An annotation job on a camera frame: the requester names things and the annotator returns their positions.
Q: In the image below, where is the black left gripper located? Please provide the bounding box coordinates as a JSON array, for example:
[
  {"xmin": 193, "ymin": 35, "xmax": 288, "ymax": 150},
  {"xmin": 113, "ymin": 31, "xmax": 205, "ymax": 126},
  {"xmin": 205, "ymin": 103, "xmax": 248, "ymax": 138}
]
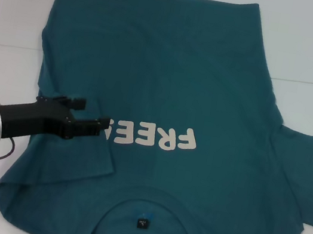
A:
[{"xmin": 0, "ymin": 82, "xmax": 115, "ymax": 158}]

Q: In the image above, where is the teal t-shirt with FREE print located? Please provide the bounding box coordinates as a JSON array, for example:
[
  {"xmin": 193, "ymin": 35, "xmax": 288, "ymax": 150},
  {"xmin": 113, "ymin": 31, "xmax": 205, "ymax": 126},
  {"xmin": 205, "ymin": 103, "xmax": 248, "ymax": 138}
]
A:
[{"xmin": 0, "ymin": 0, "xmax": 313, "ymax": 234}]

